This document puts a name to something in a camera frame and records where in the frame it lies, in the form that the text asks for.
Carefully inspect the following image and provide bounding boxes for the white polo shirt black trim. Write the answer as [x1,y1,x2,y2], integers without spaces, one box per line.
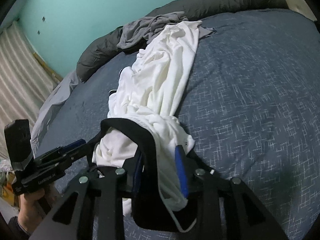
[108,21,201,232]

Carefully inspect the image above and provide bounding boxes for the person's left hand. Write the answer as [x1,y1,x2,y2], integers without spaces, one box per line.
[17,189,45,234]

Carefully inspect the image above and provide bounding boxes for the clutter on floor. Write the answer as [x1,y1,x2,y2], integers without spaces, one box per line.
[0,159,20,208]

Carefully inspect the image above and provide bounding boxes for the light grey blanket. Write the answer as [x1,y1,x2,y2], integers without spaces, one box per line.
[30,70,79,156]

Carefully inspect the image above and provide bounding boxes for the striped beige curtain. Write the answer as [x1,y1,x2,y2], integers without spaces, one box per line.
[0,21,57,159]

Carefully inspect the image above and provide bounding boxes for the blue patterned bed sheet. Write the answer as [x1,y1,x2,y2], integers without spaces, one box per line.
[32,8,320,240]

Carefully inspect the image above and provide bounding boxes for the grey crumpled garment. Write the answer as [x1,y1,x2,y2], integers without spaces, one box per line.
[117,11,215,50]

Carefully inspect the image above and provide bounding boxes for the dark grey rolled duvet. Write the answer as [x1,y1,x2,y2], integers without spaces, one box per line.
[76,0,288,82]

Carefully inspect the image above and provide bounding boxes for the wooden frame by wall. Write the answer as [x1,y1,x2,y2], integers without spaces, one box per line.
[33,53,63,83]

